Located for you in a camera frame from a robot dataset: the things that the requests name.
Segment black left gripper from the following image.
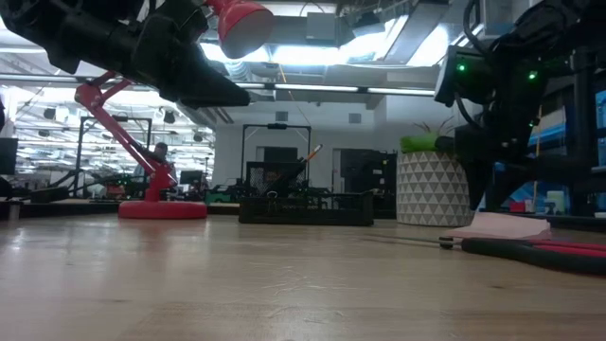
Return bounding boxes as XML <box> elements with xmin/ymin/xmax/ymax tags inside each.
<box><xmin>130</xmin><ymin>0</ymin><xmax>252</xmax><ymax>109</ymax></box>

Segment black mesh desk organizer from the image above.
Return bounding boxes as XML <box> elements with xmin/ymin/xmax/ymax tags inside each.
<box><xmin>238</xmin><ymin>160</ymin><xmax>375</xmax><ymax>226</ymax></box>

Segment black aluminium table frame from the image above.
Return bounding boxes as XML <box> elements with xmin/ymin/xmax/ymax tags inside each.
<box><xmin>0</xmin><ymin>197</ymin><xmax>241</xmax><ymax>220</ymax></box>

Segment black computer monitor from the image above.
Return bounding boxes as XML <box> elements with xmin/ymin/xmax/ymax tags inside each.
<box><xmin>0</xmin><ymin>136</ymin><xmax>20</xmax><ymax>177</ymax></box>
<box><xmin>179</xmin><ymin>170</ymin><xmax>205</xmax><ymax>188</ymax></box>

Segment person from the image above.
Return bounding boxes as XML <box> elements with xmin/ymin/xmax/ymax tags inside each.
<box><xmin>134</xmin><ymin>140</ymin><xmax>180</xmax><ymax>191</ymax></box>

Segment long ceiling light strip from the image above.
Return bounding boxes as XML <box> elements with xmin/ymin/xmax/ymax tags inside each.
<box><xmin>235</xmin><ymin>81</ymin><xmax>437</xmax><ymax>98</ymax></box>

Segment pink sticky note pad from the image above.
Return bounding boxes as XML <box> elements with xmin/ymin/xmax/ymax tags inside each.
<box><xmin>443</xmin><ymin>210</ymin><xmax>553</xmax><ymax>242</ymax></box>

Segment black cabinet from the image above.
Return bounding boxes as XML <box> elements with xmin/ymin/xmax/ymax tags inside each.
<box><xmin>338</xmin><ymin>148</ymin><xmax>399</xmax><ymax>220</ymax></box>

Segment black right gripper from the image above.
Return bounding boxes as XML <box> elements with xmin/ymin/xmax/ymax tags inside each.
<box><xmin>454</xmin><ymin>106</ymin><xmax>544</xmax><ymax>213</ymax></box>

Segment red black handled scissors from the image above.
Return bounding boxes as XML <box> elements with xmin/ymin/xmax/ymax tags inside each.
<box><xmin>371</xmin><ymin>233</ymin><xmax>606</xmax><ymax>277</ymax></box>

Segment red desk lamp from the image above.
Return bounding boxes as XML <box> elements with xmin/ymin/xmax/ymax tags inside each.
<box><xmin>74</xmin><ymin>0</ymin><xmax>276</xmax><ymax>221</ymax></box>

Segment succulent in patterned white pot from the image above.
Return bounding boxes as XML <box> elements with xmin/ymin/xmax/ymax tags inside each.
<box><xmin>395</xmin><ymin>117</ymin><xmax>475</xmax><ymax>227</ymax></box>

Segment black gantry frame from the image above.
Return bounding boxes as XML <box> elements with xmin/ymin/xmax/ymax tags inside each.
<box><xmin>240</xmin><ymin>123</ymin><xmax>312</xmax><ymax>190</ymax></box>
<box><xmin>77</xmin><ymin>115</ymin><xmax>153</xmax><ymax>198</ymax></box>

